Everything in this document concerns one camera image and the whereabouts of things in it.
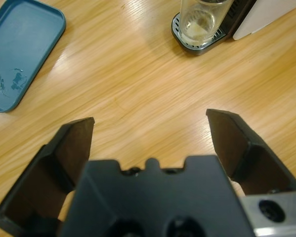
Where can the teal plastic tray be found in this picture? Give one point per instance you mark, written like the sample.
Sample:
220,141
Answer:
24,49

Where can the clear drinking glass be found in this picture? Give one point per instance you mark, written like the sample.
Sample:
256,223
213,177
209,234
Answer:
199,24

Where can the metal drip tray grille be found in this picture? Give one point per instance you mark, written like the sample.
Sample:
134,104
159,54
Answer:
199,49

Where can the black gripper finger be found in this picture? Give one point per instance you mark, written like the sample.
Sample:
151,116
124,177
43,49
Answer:
251,168
46,172

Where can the white capsule coffee machine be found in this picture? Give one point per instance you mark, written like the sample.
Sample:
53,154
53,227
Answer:
261,17

